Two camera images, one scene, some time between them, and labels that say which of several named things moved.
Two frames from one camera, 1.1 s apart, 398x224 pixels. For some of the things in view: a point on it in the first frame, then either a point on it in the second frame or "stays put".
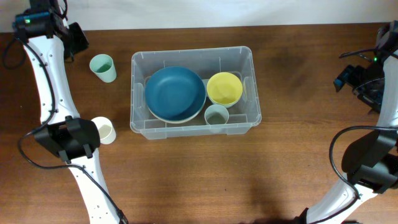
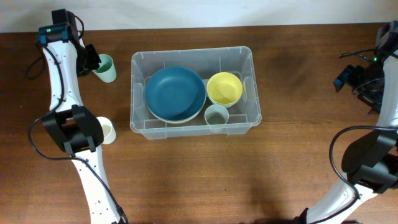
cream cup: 107,134 stays put
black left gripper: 80,39 -> 92,60
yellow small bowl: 224,88 stays put
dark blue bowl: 173,93 stays put
